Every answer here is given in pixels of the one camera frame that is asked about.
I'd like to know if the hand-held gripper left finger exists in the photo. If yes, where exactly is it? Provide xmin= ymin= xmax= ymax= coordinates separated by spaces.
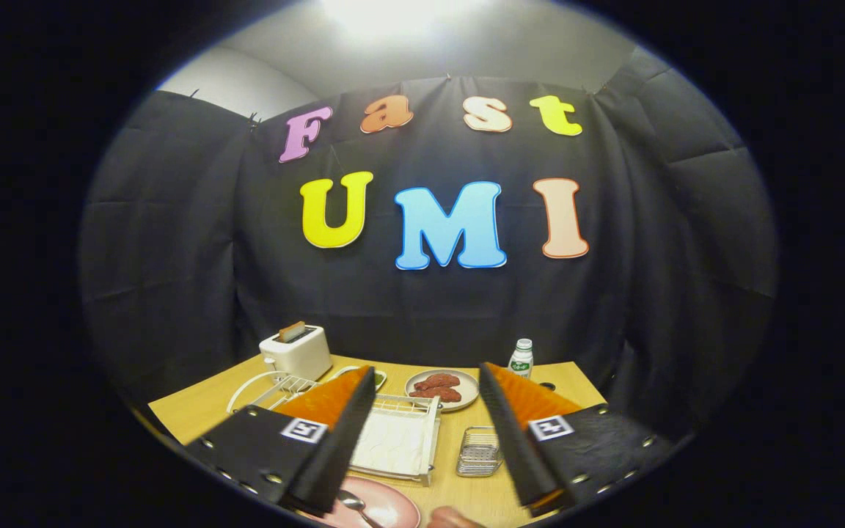
xmin=185 ymin=365 xmax=378 ymax=516

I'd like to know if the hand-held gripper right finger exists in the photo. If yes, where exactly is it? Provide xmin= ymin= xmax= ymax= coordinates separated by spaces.
xmin=478 ymin=361 xmax=680 ymax=518

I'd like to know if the metal wire basket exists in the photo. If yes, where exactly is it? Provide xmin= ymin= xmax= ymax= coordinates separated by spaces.
xmin=456 ymin=426 xmax=504 ymax=478

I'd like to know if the white dish rack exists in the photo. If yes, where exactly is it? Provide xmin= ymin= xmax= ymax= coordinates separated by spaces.
xmin=227 ymin=370 xmax=442 ymax=487

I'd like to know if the dark-handled metal spoon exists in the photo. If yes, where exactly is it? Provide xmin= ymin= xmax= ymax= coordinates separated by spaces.
xmin=336 ymin=490 xmax=383 ymax=528

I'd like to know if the pink plate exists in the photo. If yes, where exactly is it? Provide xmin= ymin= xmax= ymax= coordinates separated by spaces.
xmin=298 ymin=475 xmax=422 ymax=528

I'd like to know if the beige plate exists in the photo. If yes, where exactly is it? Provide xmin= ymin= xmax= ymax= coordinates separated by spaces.
xmin=404 ymin=368 xmax=480 ymax=412

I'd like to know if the white drink bottle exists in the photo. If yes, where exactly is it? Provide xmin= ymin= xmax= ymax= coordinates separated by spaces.
xmin=508 ymin=338 xmax=535 ymax=379

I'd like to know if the white divided spice tray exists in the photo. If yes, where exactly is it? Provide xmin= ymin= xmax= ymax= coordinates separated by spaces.
xmin=331 ymin=365 xmax=388 ymax=393

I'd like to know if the white toaster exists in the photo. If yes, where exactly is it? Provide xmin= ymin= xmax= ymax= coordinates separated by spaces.
xmin=259 ymin=325 xmax=334 ymax=382

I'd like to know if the black backdrop cloth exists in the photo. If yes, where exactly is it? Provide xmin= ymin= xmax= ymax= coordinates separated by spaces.
xmin=78 ymin=48 xmax=779 ymax=441

